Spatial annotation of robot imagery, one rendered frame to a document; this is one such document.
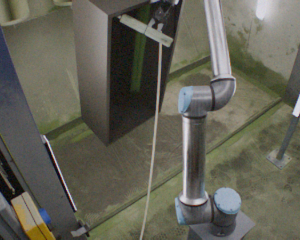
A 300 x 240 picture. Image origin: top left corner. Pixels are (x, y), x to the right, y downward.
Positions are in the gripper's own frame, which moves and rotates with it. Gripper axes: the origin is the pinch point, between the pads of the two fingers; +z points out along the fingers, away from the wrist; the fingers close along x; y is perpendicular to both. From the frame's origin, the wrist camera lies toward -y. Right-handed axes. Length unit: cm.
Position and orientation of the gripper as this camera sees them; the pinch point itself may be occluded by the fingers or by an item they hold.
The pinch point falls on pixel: (151, 33)
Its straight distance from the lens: 167.0
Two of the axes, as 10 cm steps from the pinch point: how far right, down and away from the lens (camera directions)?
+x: -8.7, -4.9, -0.2
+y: 2.2, -4.3, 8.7
